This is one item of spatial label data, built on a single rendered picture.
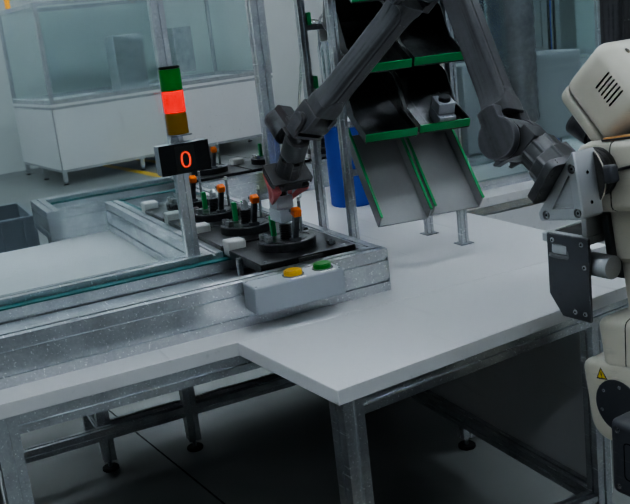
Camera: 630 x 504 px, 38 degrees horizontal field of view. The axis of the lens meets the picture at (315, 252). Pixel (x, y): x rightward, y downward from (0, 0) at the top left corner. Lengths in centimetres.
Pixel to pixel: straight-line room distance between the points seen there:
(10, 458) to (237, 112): 991
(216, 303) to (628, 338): 83
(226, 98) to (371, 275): 949
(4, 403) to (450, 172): 121
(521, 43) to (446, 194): 102
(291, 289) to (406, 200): 46
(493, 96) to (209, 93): 982
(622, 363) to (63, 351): 107
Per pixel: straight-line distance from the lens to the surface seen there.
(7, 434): 187
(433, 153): 240
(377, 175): 230
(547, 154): 160
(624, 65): 168
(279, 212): 215
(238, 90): 1160
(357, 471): 172
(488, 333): 183
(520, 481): 309
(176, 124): 218
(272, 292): 193
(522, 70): 323
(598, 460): 260
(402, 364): 170
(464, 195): 234
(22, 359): 190
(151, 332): 194
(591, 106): 171
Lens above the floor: 148
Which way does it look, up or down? 14 degrees down
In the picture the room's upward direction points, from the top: 7 degrees counter-clockwise
